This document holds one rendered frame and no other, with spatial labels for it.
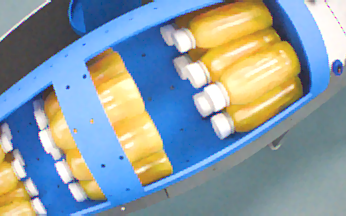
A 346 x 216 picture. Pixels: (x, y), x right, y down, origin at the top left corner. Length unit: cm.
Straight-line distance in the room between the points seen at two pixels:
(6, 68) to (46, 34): 24
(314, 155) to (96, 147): 142
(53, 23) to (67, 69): 124
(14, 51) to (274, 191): 117
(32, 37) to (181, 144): 115
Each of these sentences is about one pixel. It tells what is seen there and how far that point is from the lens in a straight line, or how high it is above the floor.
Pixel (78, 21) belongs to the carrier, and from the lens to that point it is 212.
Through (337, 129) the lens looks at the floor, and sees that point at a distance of 227.
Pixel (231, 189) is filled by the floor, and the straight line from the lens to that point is 212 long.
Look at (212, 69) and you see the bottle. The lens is 106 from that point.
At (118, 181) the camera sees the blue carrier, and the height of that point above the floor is 117.
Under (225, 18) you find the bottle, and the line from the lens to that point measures 104.
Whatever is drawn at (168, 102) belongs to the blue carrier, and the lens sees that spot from 117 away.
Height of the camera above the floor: 208
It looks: 75 degrees down
